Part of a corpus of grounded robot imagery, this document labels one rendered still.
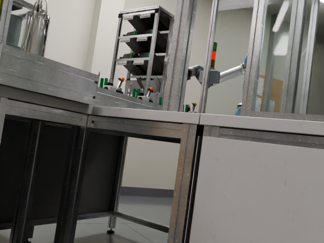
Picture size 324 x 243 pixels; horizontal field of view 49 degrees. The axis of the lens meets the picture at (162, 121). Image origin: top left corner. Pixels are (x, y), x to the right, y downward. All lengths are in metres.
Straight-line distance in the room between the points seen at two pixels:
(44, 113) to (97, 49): 3.45
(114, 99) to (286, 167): 0.88
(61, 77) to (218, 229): 0.61
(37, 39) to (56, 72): 1.09
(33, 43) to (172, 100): 1.25
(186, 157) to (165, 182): 4.30
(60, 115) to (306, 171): 0.72
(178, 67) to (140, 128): 0.22
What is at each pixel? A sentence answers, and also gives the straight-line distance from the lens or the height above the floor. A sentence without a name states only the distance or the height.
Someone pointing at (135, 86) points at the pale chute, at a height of 1.15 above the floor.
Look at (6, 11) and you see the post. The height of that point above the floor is 1.30.
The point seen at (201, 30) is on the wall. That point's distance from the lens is 5.68.
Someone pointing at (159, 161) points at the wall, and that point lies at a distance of 5.16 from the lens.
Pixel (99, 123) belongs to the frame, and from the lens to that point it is 1.20.
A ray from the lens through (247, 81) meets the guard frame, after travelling 1.03.
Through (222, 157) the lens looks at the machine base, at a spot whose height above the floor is 0.75.
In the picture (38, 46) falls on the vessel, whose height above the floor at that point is 1.22.
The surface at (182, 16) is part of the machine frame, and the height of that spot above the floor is 1.15.
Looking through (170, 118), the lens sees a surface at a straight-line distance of 0.99.
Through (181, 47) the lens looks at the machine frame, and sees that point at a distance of 1.08.
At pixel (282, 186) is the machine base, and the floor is 0.71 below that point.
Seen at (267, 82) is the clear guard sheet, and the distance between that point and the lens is 1.03.
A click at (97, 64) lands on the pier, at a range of 4.49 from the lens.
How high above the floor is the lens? 0.76
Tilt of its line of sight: 4 degrees up
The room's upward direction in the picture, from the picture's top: 8 degrees clockwise
